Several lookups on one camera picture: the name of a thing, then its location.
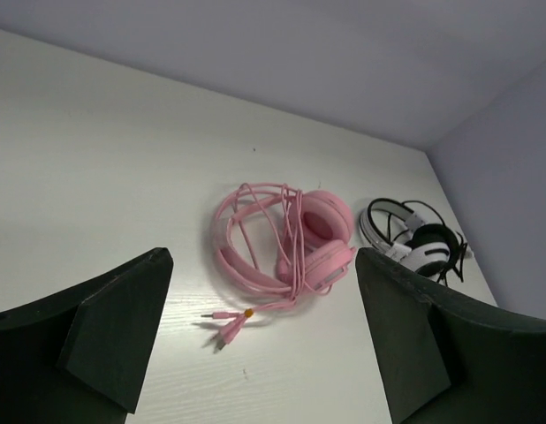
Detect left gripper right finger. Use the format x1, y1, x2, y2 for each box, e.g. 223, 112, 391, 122
355, 248, 546, 423

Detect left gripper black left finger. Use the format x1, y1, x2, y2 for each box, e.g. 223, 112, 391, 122
0, 247, 173, 423

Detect pink headphone cable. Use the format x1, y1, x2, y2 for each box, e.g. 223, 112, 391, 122
201, 181, 336, 353

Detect pink headphones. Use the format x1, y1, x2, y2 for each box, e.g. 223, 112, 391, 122
212, 183, 355, 301

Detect black white headphones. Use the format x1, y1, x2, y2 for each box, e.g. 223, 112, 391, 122
358, 198, 472, 285

